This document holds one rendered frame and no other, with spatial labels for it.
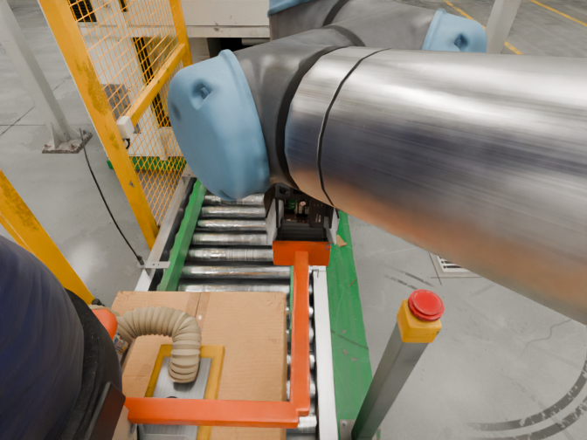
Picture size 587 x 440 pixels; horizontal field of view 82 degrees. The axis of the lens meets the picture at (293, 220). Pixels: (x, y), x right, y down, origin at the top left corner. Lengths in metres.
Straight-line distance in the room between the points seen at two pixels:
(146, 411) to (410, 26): 0.41
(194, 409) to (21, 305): 0.22
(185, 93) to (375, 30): 0.13
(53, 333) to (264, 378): 0.52
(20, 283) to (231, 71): 0.17
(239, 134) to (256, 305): 0.67
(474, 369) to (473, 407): 0.18
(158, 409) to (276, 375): 0.36
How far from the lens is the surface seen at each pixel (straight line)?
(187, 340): 0.52
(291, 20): 0.33
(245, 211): 1.63
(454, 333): 2.02
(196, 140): 0.19
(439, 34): 0.26
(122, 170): 1.43
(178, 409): 0.42
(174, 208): 1.65
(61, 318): 0.28
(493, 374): 1.99
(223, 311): 0.82
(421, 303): 0.75
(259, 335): 0.77
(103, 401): 0.31
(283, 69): 0.17
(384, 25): 0.26
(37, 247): 1.07
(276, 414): 0.40
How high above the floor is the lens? 1.64
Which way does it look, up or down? 44 degrees down
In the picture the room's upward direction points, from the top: straight up
